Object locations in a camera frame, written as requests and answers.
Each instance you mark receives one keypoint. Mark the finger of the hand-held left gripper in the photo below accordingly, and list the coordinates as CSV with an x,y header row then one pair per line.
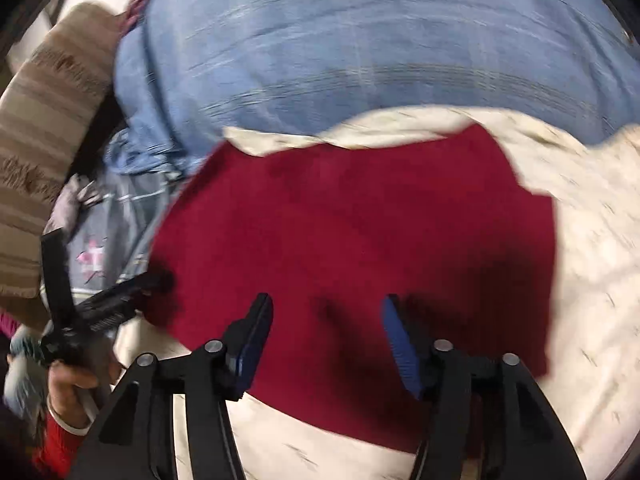
x,y
115,302
57,280

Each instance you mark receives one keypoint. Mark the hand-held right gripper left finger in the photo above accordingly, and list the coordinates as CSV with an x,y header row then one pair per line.
x,y
255,345

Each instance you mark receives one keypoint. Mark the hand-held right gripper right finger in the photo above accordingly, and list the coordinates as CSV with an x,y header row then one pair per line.
x,y
402,345

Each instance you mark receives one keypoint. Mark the dark red garment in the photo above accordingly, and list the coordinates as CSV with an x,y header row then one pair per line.
x,y
350,220

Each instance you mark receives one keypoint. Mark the person's left hand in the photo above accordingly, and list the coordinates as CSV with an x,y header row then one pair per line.
x,y
75,390

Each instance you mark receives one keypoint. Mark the pink cloth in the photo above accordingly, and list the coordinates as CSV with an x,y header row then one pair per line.
x,y
7,325

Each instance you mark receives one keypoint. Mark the grey star-print bedsheet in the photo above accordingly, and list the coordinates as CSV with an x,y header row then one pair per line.
x,y
115,230

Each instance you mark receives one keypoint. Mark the beige striped floral headboard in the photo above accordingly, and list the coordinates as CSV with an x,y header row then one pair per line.
x,y
45,135

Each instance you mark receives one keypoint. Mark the blue plaid quilt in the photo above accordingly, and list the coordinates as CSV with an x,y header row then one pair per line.
x,y
375,50

